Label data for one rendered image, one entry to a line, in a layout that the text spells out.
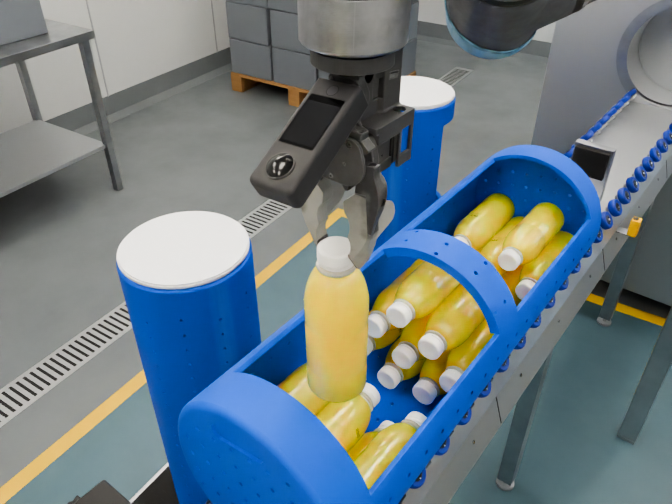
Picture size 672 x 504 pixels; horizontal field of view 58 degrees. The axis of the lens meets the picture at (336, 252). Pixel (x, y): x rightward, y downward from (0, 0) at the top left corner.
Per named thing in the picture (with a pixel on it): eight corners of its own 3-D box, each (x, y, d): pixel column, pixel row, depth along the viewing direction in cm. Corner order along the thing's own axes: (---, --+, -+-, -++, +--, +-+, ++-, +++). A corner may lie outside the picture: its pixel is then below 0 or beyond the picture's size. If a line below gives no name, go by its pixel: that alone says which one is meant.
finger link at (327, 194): (351, 231, 66) (366, 161, 60) (316, 257, 63) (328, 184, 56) (328, 217, 68) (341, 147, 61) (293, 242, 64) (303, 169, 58)
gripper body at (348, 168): (412, 166, 59) (424, 39, 52) (360, 202, 54) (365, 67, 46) (349, 144, 63) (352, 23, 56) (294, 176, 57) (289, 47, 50)
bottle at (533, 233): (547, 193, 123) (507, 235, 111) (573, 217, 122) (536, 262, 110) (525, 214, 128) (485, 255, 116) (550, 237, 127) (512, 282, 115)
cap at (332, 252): (356, 248, 63) (357, 234, 62) (354, 271, 60) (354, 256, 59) (319, 246, 63) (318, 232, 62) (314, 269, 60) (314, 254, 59)
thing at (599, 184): (601, 200, 166) (617, 148, 157) (596, 206, 163) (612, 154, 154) (565, 189, 171) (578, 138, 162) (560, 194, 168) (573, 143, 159)
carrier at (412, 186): (386, 328, 238) (445, 304, 249) (400, 117, 187) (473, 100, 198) (350, 288, 258) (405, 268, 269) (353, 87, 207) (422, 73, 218)
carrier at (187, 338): (287, 457, 191) (201, 439, 196) (269, 222, 139) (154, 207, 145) (256, 543, 168) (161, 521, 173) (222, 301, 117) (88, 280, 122)
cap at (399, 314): (392, 297, 95) (385, 303, 94) (413, 308, 94) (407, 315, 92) (389, 316, 98) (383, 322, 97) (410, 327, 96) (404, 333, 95)
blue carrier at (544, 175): (595, 277, 131) (610, 153, 117) (355, 627, 75) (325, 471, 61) (474, 247, 148) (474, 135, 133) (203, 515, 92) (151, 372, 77)
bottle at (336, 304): (367, 363, 75) (372, 238, 64) (365, 409, 69) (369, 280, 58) (310, 360, 75) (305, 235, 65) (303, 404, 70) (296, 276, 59)
